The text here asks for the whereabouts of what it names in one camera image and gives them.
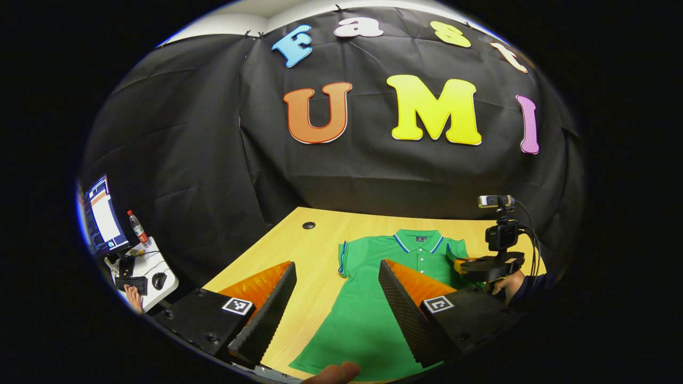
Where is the computer monitor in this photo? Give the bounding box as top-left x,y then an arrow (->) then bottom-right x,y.
79,174 -> 130,258

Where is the green T-shirt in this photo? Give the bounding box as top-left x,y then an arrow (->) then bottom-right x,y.
288,228 -> 483,382

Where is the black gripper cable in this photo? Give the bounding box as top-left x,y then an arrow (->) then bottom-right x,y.
511,199 -> 541,278

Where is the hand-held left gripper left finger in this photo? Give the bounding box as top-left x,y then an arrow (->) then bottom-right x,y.
152,260 -> 298,369

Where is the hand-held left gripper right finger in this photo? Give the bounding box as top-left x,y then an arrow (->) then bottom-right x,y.
378,259 -> 526,369

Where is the black keyboard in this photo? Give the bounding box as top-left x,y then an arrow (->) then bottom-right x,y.
114,276 -> 149,296

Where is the clear plastic bottle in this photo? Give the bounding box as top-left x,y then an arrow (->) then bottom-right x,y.
127,210 -> 151,249

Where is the white side desk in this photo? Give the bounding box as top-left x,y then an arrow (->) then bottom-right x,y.
108,237 -> 179,314

